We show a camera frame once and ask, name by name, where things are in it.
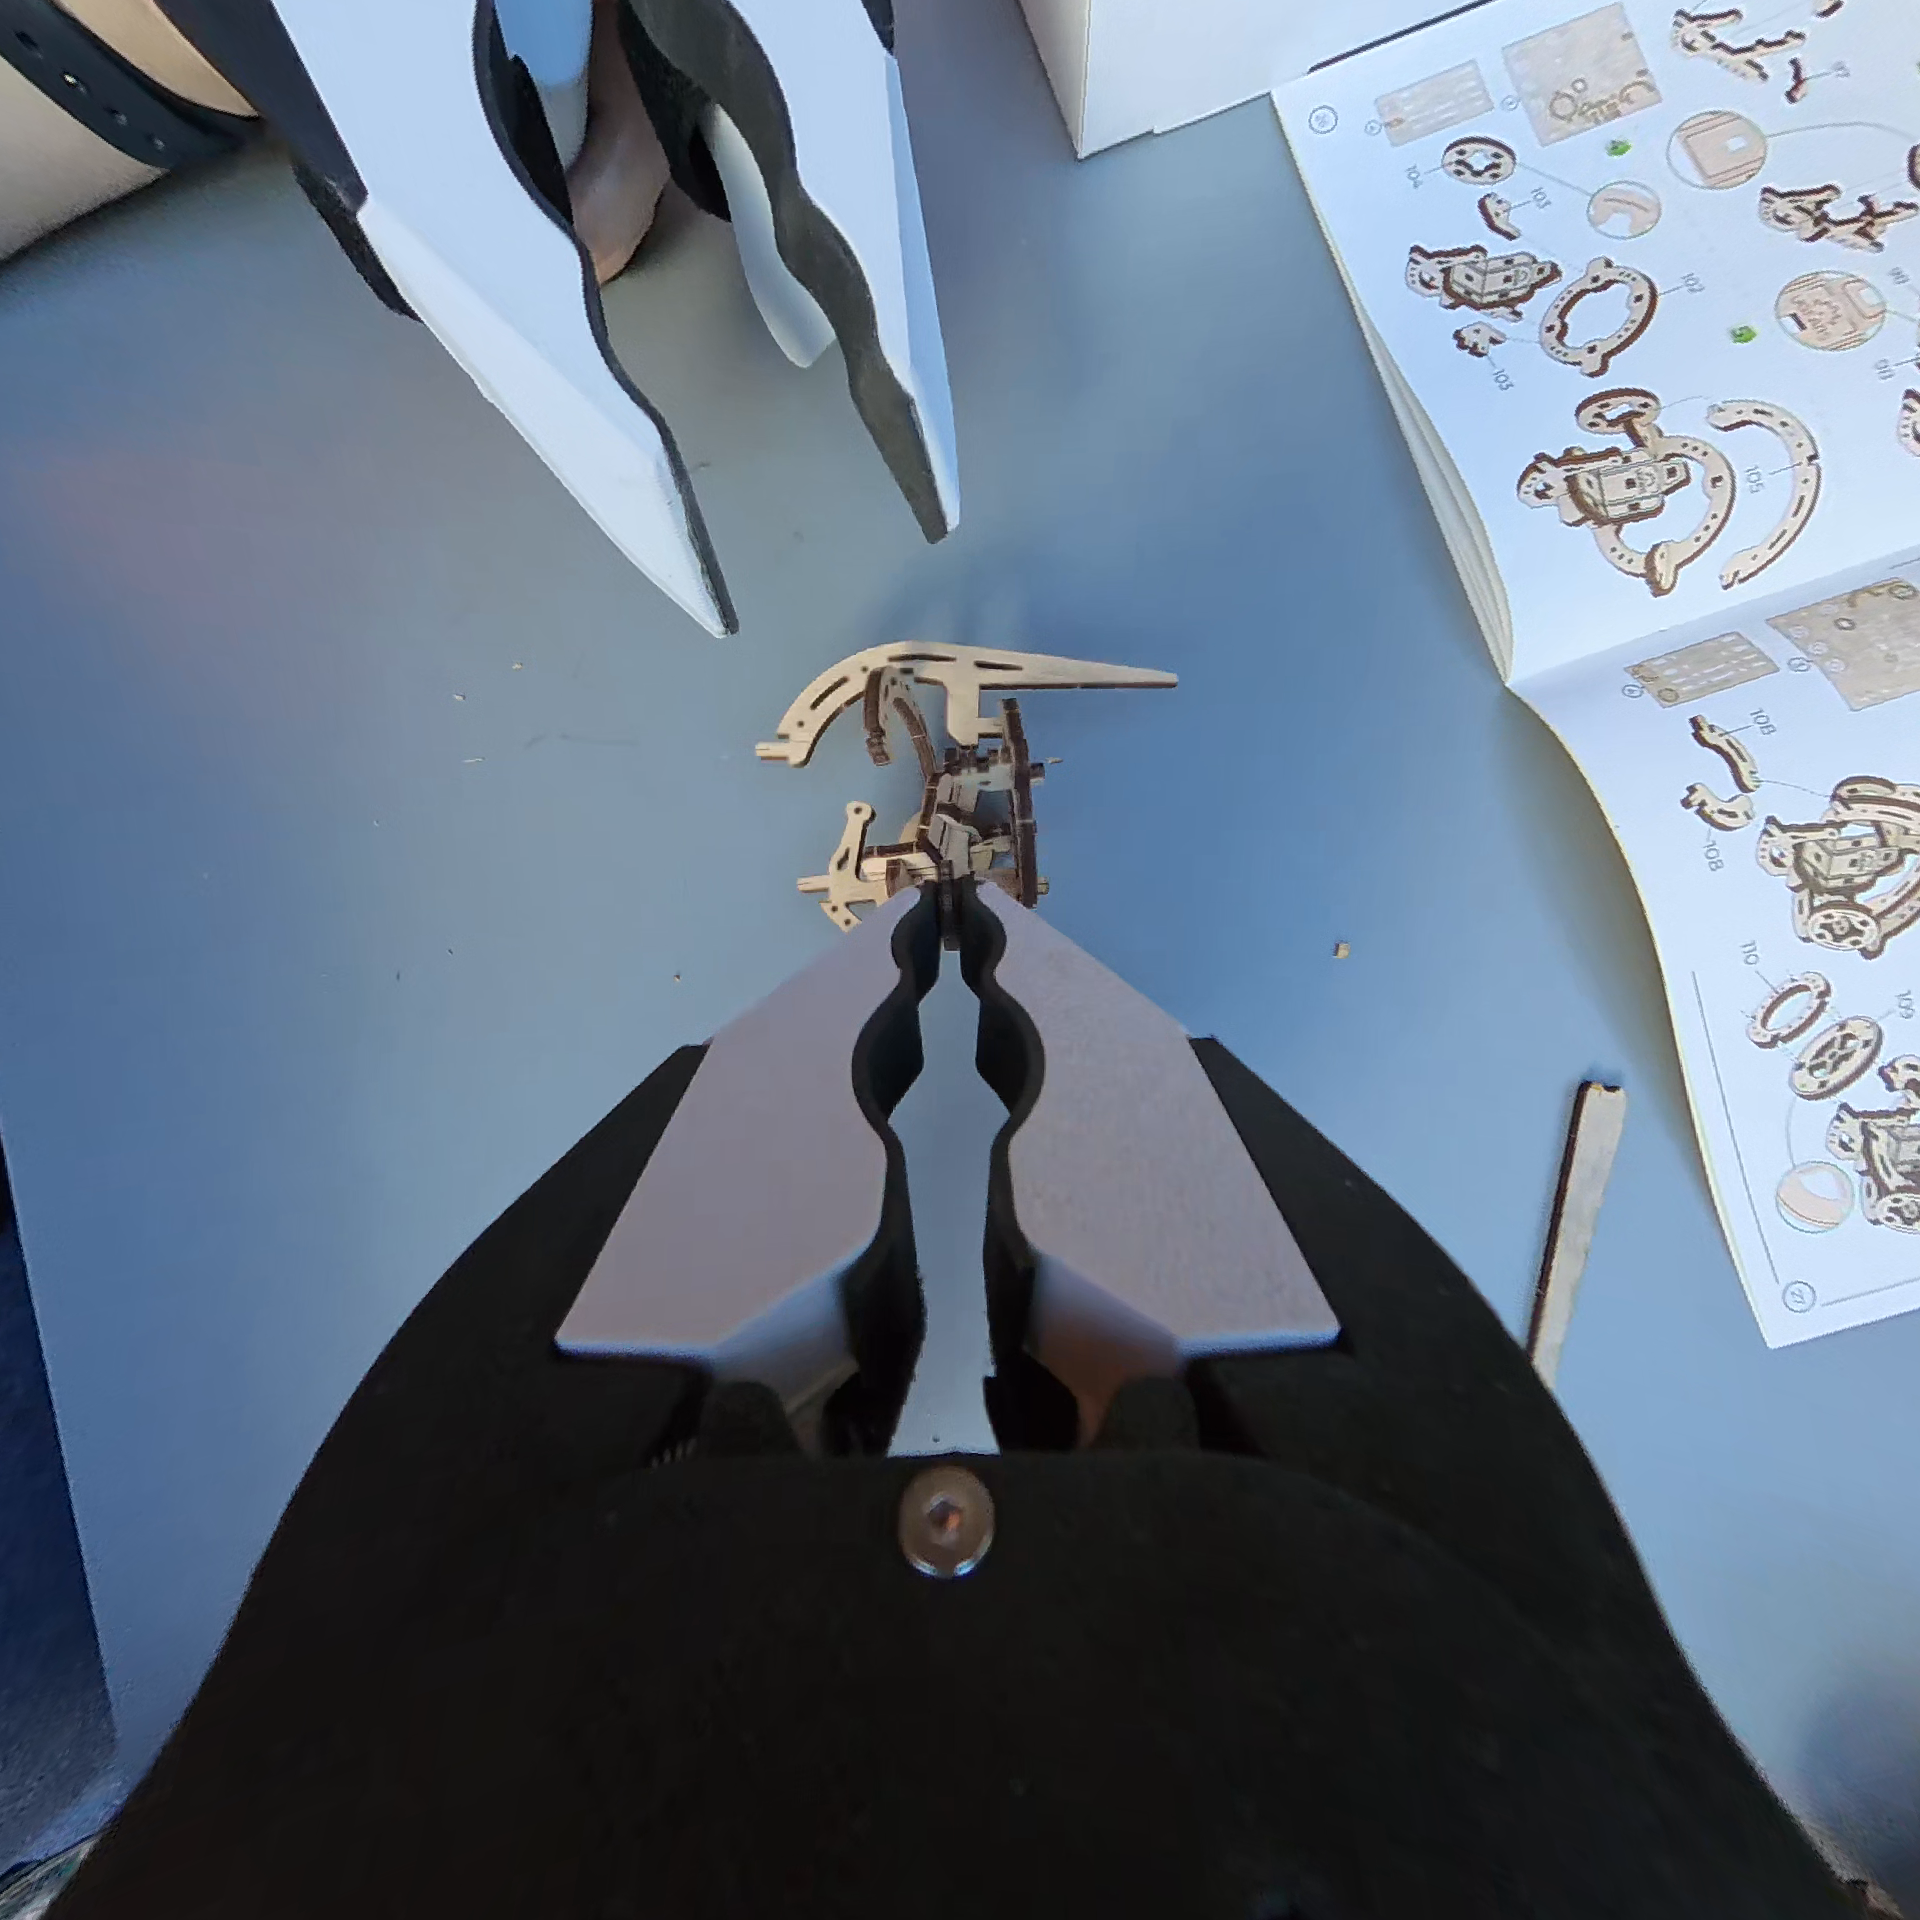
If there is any person's left forearm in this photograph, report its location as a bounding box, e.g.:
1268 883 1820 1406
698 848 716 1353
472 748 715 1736
0 0 269 269

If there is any black wrist band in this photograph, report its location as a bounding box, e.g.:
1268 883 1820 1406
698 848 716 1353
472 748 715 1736
0 0 258 170

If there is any small wooden model assembly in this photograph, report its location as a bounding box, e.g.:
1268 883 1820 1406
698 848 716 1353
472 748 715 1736
758 643 1179 956

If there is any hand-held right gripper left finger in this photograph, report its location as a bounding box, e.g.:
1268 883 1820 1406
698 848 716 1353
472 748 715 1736
555 887 940 1453

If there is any white instruction booklet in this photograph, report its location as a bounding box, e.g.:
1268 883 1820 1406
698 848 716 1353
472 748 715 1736
1269 0 1920 1351

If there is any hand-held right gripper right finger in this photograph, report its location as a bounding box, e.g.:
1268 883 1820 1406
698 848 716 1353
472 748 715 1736
958 887 1342 1453

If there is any person's left hand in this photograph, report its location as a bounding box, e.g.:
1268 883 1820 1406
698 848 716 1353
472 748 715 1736
562 16 670 292

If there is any white cardboard box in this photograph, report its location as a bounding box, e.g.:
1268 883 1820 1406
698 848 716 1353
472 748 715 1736
1019 0 1505 163

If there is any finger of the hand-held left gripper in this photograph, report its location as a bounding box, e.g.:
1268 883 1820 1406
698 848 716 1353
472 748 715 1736
703 0 962 546
269 0 740 643

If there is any thin wooden stick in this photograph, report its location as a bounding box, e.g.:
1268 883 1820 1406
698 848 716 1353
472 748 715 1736
1524 1078 1630 1389

